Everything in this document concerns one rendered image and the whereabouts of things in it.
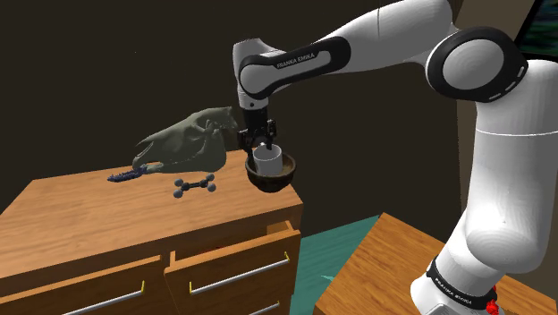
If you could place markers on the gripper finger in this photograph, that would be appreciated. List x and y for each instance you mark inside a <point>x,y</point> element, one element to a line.
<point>270,130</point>
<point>244,140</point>

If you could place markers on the wooden chest of drawers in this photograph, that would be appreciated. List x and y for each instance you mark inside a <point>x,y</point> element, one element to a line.
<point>109,218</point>

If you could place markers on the grey dumbbell shaped toy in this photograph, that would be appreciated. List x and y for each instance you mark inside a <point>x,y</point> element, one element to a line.
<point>195,185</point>

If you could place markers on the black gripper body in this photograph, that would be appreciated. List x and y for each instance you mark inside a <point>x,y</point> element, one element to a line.
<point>254,118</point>

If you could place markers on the grey green animal skull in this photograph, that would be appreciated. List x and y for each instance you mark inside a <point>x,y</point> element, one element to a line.
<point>183,146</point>

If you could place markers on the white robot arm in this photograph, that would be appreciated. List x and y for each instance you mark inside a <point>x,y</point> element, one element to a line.
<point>505,174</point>

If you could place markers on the white cup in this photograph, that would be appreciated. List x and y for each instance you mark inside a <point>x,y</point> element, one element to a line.
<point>268,162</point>

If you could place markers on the dark brown bowl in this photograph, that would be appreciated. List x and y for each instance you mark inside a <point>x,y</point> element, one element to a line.
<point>270,181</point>

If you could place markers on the small dark blue spiky object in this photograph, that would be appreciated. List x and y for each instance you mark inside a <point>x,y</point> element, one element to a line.
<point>126,176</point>

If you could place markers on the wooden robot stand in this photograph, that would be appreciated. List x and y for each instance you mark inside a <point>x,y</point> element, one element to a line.
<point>379,270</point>

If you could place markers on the black framed window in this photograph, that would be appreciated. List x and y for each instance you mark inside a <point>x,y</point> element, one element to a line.
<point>540,30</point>

